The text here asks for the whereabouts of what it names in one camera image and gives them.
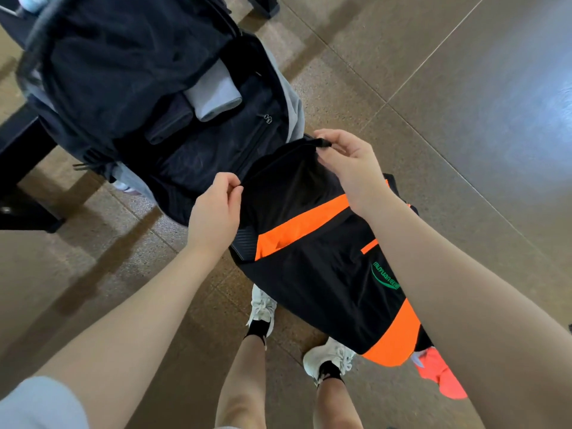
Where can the person's right hand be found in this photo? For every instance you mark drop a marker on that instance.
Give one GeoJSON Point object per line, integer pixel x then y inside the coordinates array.
{"type": "Point", "coordinates": [357, 174]}

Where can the person's left hand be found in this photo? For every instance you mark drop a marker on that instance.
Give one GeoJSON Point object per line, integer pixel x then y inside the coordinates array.
{"type": "Point", "coordinates": [212, 221]}

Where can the person's right thumb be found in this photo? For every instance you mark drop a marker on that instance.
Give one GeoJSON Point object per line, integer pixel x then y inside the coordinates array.
{"type": "Point", "coordinates": [328, 163]}

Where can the person's left thumb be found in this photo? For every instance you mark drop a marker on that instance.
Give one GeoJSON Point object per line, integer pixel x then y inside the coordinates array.
{"type": "Point", "coordinates": [235, 198]}

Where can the black and orange garment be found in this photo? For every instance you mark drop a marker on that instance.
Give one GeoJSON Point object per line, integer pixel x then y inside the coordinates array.
{"type": "Point", "coordinates": [313, 272]}

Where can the person's right forearm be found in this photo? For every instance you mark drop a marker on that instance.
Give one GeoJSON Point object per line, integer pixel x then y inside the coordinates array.
{"type": "Point", "coordinates": [469, 317]}

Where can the person's left forearm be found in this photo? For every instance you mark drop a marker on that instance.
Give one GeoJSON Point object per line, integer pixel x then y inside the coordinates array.
{"type": "Point", "coordinates": [134, 326]}

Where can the black rolled garment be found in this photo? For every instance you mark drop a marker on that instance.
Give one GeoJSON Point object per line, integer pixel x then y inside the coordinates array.
{"type": "Point", "coordinates": [170, 119]}

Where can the grey rolled garment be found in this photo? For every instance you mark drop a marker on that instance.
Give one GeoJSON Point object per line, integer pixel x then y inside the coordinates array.
{"type": "Point", "coordinates": [214, 91]}

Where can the person's left white shoe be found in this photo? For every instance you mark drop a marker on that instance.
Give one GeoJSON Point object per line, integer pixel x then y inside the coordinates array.
{"type": "Point", "coordinates": [262, 306]}

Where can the person's white shoe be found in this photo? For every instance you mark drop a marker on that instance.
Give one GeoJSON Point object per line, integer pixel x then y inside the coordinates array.
{"type": "Point", "coordinates": [262, 306]}
{"type": "Point", "coordinates": [328, 352]}

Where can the person's left black sock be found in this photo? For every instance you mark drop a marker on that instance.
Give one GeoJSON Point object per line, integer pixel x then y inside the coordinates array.
{"type": "Point", "coordinates": [258, 329]}

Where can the person's black sock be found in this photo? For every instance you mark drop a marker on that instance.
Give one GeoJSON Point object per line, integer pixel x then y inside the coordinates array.
{"type": "Point", "coordinates": [330, 371]}
{"type": "Point", "coordinates": [258, 329]}

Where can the black furniture leg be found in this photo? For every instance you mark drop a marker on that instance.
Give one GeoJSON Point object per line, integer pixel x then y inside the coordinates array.
{"type": "Point", "coordinates": [263, 4]}

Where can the black and grey travel bag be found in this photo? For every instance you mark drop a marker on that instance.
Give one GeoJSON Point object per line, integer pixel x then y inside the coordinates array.
{"type": "Point", "coordinates": [120, 71]}

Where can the person's right white shoe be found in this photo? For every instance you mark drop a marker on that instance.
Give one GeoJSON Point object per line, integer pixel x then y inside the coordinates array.
{"type": "Point", "coordinates": [328, 352]}

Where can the person's left leg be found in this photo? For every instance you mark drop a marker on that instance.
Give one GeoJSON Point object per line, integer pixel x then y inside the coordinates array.
{"type": "Point", "coordinates": [243, 388]}

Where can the person's leg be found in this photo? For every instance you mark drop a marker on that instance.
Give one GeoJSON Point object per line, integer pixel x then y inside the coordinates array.
{"type": "Point", "coordinates": [243, 388]}
{"type": "Point", "coordinates": [336, 406]}

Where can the person's right black sock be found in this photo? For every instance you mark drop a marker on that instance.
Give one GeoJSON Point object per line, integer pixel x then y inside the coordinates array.
{"type": "Point", "coordinates": [330, 371]}

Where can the black bench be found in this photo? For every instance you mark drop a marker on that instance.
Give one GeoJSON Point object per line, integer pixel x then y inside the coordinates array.
{"type": "Point", "coordinates": [22, 147]}

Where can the person's right leg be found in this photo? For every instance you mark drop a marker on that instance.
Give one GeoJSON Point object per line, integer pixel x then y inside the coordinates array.
{"type": "Point", "coordinates": [336, 406]}

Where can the orange shoe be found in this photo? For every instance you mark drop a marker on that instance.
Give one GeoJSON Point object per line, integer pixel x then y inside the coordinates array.
{"type": "Point", "coordinates": [440, 373]}

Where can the person's white sleeve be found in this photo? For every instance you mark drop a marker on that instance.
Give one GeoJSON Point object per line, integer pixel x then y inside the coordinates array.
{"type": "Point", "coordinates": [40, 404]}

